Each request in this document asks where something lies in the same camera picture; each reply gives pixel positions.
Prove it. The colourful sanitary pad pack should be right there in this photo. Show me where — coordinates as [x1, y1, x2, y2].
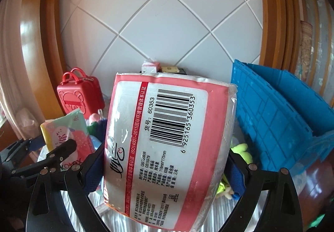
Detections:
[40, 108, 95, 173]

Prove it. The blue folding crate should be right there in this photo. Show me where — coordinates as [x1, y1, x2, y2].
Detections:
[231, 60, 333, 175]

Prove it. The rolled patterned rug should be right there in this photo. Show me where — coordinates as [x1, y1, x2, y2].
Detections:
[295, 21, 312, 82]

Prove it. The small white pink box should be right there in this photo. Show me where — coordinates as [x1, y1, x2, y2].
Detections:
[141, 59, 161, 73]

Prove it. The pink tissue pack with barcode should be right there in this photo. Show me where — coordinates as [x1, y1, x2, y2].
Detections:
[104, 73, 237, 231]

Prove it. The green frog plush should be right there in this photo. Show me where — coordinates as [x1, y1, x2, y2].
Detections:
[231, 143, 253, 164]

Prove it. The black gift box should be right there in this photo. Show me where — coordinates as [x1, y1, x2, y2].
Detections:
[140, 68, 187, 75]

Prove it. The red bear suitcase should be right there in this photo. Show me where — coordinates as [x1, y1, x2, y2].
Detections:
[57, 68, 105, 119]

